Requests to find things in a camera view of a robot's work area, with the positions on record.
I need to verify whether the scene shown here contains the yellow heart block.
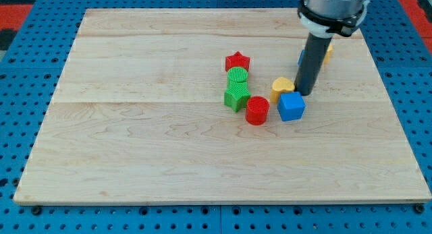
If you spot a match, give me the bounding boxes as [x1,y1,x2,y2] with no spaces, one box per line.
[270,77,295,103]

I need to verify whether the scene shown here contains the blue cube block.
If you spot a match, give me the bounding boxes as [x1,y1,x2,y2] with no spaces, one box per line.
[277,92,306,121]

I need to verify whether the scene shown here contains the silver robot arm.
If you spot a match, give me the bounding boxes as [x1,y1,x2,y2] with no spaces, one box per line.
[298,0,370,38]

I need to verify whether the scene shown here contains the green star block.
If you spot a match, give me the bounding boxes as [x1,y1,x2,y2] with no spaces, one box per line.
[223,80,251,113]

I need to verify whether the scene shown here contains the red cylinder block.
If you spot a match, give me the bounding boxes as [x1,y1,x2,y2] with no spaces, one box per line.
[245,96,269,125]

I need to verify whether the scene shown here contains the green cylinder block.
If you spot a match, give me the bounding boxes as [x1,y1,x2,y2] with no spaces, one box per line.
[227,67,248,83]

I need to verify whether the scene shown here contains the red star block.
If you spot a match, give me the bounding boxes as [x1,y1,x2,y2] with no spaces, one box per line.
[225,51,250,71]

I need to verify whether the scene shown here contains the light wooden board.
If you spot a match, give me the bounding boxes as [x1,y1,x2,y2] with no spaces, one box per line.
[13,9,431,206]

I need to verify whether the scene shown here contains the blue block behind rod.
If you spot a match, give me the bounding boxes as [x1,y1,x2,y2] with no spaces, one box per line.
[297,49,305,67]

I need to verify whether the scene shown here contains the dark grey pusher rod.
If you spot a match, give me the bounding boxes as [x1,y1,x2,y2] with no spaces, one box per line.
[294,33,332,96]

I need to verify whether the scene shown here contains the yellow block behind rod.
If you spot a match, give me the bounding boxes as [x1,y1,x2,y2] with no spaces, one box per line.
[323,43,333,64]

